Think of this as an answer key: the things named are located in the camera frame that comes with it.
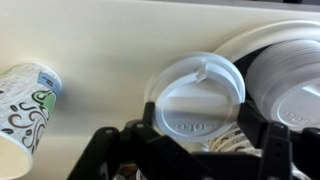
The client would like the white plastic cup lid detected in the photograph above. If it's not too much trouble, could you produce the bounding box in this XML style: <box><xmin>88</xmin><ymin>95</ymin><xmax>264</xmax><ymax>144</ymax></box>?
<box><xmin>146</xmin><ymin>51</ymin><xmax>247</xmax><ymax>144</ymax></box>

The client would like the round white tray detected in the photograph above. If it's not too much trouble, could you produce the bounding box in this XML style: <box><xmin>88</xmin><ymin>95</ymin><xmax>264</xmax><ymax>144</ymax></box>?
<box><xmin>213</xmin><ymin>19</ymin><xmax>320</xmax><ymax>64</ymax></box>

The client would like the pile of white lids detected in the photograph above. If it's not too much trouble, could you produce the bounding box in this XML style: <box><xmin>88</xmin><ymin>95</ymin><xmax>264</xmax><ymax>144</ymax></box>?
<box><xmin>244</xmin><ymin>39</ymin><xmax>320</xmax><ymax>133</ymax></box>

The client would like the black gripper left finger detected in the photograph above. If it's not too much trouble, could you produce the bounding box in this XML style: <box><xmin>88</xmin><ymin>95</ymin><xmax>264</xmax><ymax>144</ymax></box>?
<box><xmin>66</xmin><ymin>101</ymin><xmax>214</xmax><ymax>180</ymax></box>

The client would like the shorter patterned paper cup stack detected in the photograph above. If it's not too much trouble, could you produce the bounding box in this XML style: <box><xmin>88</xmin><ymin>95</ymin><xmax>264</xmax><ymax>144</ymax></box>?
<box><xmin>208</xmin><ymin>123</ymin><xmax>264</xmax><ymax>156</ymax></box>

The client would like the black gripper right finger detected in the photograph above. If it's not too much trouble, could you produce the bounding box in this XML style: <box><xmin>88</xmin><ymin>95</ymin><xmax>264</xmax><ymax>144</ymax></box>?
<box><xmin>236</xmin><ymin>101</ymin><xmax>295</xmax><ymax>180</ymax></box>

